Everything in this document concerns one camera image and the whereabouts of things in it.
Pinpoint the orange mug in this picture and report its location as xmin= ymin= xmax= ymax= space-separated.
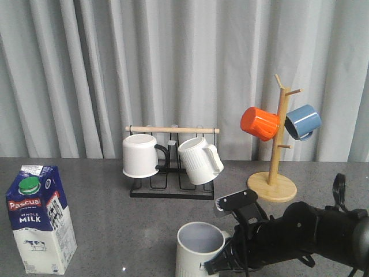
xmin=240 ymin=107 xmax=280 ymax=141

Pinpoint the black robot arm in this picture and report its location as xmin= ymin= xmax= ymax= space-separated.
xmin=204 ymin=189 xmax=368 ymax=276

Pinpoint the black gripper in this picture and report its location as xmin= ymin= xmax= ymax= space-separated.
xmin=204 ymin=189 xmax=316 ymax=275

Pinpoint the black wire mug rack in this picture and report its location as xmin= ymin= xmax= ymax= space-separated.
xmin=125 ymin=125 xmax=220 ymax=200

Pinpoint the white mug with black handle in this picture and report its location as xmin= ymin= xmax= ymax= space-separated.
xmin=123 ymin=134 xmax=170 ymax=179

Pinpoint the blue mug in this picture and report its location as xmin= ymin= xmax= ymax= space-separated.
xmin=284 ymin=104 xmax=322 ymax=141

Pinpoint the grey curtain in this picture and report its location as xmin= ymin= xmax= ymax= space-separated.
xmin=1 ymin=1 xmax=368 ymax=162

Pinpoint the white ribbed mug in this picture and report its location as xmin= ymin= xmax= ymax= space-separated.
xmin=178 ymin=137 xmax=224 ymax=185

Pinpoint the wooden mug tree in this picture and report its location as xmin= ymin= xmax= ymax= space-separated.
xmin=247 ymin=74 xmax=303 ymax=203

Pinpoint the cream mug with grey interior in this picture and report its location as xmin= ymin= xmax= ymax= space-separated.
xmin=175 ymin=222 xmax=230 ymax=276

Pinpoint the blue white milk carton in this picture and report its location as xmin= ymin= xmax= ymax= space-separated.
xmin=5 ymin=165 xmax=77 ymax=275

